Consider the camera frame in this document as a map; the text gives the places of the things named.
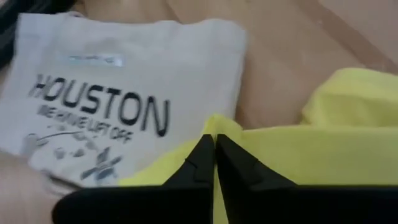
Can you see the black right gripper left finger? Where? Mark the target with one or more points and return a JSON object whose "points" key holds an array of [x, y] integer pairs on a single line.
{"points": [[140, 205]]}

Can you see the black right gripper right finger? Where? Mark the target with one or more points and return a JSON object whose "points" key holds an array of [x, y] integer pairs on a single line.
{"points": [[311, 205]]}

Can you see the yellow-green shirt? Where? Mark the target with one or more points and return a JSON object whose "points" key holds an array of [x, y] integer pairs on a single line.
{"points": [[311, 149]]}

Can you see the white Houston tote bag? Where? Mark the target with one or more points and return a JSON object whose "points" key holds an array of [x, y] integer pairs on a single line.
{"points": [[124, 77]]}

